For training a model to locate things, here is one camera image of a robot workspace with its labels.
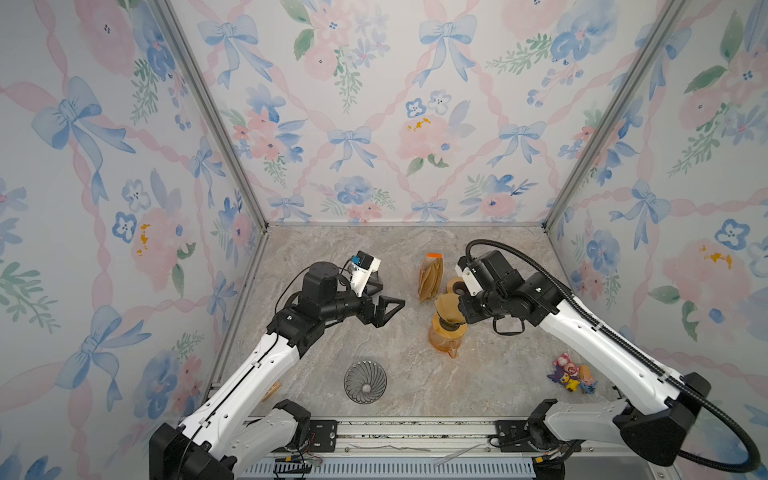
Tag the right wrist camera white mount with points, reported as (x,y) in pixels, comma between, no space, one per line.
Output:
(472,285)

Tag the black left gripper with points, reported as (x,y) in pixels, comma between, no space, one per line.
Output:
(379,319)

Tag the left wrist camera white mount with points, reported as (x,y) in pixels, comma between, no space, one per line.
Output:
(363,267)

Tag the aluminium mounting rail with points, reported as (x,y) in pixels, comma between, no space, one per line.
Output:
(415,448)

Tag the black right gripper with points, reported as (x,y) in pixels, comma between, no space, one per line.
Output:
(466,310)

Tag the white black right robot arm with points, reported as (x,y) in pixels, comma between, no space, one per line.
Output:
(658,408)

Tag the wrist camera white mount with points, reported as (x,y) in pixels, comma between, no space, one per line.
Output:
(472,285)
(363,267)

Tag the colourful small toy figures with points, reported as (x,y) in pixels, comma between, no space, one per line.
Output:
(571,376)

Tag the small wooden toy block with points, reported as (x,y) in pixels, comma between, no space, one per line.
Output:
(271,391)

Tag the wooden ring holder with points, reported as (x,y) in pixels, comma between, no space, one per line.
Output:
(447,329)
(456,286)

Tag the grey glass dripper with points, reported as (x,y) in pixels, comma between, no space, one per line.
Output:
(365,382)

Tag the orange glass carafe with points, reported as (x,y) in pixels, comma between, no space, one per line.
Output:
(445,341)

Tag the brown paper coffee filter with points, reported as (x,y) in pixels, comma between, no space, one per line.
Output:
(448,311)

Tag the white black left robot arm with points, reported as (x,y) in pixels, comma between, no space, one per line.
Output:
(218,440)

